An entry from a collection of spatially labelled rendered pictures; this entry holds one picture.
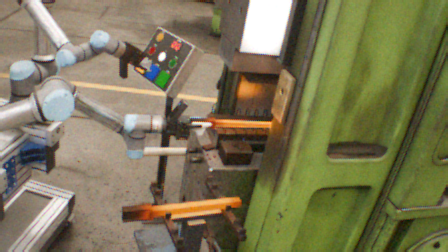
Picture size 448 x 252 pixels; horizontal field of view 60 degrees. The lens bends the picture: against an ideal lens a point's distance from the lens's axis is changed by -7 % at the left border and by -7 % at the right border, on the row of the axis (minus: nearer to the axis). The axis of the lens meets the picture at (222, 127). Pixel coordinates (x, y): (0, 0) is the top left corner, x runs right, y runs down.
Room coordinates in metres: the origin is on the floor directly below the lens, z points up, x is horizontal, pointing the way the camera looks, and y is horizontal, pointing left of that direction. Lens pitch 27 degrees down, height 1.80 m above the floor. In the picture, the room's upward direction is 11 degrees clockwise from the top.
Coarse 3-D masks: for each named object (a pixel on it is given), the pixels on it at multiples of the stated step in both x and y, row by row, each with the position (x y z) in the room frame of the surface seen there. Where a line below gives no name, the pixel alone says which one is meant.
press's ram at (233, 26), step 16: (224, 0) 1.73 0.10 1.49; (240, 0) 1.55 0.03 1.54; (256, 0) 1.47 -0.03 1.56; (272, 0) 1.50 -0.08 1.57; (288, 0) 1.52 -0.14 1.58; (224, 16) 1.70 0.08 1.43; (240, 16) 1.52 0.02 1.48; (256, 16) 1.48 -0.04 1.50; (272, 16) 1.50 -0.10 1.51; (288, 16) 1.52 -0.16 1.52; (224, 32) 1.66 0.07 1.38; (240, 32) 1.49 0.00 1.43; (256, 32) 1.48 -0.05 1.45; (272, 32) 1.51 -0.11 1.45; (240, 48) 1.47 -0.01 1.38; (256, 48) 1.49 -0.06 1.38; (272, 48) 1.51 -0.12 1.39
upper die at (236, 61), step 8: (224, 40) 1.64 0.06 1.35; (224, 48) 1.63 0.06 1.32; (232, 48) 1.54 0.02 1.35; (224, 56) 1.61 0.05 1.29; (232, 56) 1.53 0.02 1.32; (240, 56) 1.52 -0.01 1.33; (248, 56) 1.53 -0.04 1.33; (256, 56) 1.54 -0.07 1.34; (264, 56) 1.56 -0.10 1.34; (272, 56) 1.57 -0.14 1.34; (232, 64) 1.51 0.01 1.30; (240, 64) 1.52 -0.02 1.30; (248, 64) 1.54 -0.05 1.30; (256, 64) 1.55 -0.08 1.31; (264, 64) 1.56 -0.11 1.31; (272, 64) 1.57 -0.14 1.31; (256, 72) 1.55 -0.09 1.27; (264, 72) 1.56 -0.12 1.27; (272, 72) 1.57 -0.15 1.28; (280, 72) 1.59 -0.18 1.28
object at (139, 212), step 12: (144, 204) 1.01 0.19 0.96; (168, 204) 1.04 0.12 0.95; (180, 204) 1.06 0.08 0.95; (192, 204) 1.07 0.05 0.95; (204, 204) 1.08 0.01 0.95; (216, 204) 1.10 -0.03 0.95; (240, 204) 1.14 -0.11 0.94; (132, 216) 0.97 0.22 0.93; (144, 216) 0.99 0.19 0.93; (156, 216) 1.00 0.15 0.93
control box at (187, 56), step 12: (156, 36) 2.16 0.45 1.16; (168, 36) 2.11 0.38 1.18; (156, 48) 2.11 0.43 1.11; (168, 48) 2.06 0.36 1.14; (180, 48) 2.01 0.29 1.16; (192, 48) 1.97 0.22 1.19; (156, 60) 2.05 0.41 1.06; (168, 60) 2.00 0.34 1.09; (180, 60) 1.96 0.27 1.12; (192, 60) 1.97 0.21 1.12; (168, 72) 1.95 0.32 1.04; (180, 72) 1.92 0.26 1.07; (156, 84) 1.94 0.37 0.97; (168, 84) 1.90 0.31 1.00; (180, 84) 1.93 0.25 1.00
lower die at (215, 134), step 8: (248, 120) 1.70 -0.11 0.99; (256, 120) 1.71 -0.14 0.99; (264, 120) 1.73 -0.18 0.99; (208, 128) 1.64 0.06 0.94; (216, 128) 1.56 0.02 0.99; (232, 128) 1.58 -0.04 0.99; (240, 128) 1.60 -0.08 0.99; (248, 128) 1.61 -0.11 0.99; (256, 128) 1.62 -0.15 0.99; (216, 136) 1.53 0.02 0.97; (232, 136) 1.53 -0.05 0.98; (240, 136) 1.55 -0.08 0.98; (248, 136) 1.56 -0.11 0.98; (256, 136) 1.57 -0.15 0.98; (216, 144) 1.51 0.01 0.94
